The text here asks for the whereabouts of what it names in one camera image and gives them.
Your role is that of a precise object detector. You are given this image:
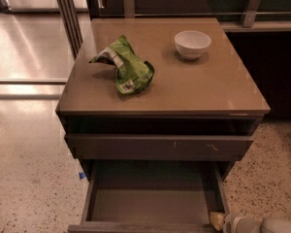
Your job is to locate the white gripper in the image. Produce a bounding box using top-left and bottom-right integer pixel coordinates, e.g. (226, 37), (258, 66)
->
(210, 212), (261, 233)

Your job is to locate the grey drawer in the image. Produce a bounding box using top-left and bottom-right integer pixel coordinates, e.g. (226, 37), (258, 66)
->
(66, 134), (253, 161)
(68, 160), (229, 233)

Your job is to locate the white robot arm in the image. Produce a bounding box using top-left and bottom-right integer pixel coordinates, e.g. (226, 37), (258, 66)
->
(210, 212), (291, 233)

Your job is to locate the grey three-drawer cabinet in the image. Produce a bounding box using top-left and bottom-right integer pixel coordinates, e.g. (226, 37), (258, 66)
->
(56, 18), (270, 176)

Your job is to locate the grey top drawer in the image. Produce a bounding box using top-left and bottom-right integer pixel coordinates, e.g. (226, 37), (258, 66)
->
(66, 134), (253, 161)

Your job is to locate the blue tape piece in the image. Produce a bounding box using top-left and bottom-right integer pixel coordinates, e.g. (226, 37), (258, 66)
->
(79, 172), (86, 180)

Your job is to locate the green crumpled chip bag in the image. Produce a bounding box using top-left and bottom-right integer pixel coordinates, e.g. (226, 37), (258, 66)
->
(89, 35), (155, 94)

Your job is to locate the white ceramic bowl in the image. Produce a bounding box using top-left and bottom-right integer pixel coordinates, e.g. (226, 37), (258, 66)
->
(174, 30), (211, 60)

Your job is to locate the wooden counter with brackets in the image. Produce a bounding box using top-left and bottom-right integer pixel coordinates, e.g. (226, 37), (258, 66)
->
(87, 0), (291, 32)

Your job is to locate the metal railing frame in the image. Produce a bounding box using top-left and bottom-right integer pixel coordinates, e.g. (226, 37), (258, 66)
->
(0, 0), (105, 100)

